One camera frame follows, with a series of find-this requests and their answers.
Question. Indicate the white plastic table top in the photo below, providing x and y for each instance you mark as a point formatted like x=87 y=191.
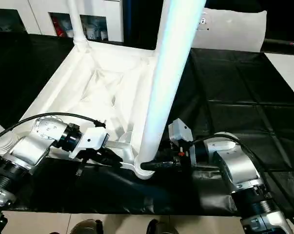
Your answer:
x=71 y=85

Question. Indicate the white plastic table leg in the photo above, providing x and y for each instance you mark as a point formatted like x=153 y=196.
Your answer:
x=1 y=146
x=77 y=24
x=166 y=73

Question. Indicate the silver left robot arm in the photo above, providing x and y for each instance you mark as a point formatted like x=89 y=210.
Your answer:
x=29 y=151

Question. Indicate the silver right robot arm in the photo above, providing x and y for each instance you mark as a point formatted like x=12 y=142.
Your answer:
x=239 y=165

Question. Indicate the dark robot right foot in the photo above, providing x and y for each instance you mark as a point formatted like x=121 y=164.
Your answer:
x=161 y=227

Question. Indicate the dark robot foot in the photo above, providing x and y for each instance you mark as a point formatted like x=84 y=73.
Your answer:
x=161 y=227
x=87 y=226

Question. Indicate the dark robot left foot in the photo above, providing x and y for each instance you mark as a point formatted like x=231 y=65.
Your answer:
x=87 y=226

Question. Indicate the black work mat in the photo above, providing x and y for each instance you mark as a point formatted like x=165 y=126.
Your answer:
x=246 y=97

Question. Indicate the white flat board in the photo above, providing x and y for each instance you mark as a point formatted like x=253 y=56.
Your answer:
x=290 y=70

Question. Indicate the red bottle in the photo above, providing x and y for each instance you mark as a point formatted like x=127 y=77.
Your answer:
x=57 y=25

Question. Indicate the black box with gold label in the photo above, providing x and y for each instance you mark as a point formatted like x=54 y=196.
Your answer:
x=142 y=19

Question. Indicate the dark low table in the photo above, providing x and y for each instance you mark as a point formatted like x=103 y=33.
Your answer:
x=283 y=45

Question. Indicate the white glass-door cabinet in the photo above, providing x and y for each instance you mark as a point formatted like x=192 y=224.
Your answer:
x=39 y=9

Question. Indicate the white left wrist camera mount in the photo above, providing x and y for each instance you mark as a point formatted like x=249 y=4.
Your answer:
x=93 y=139

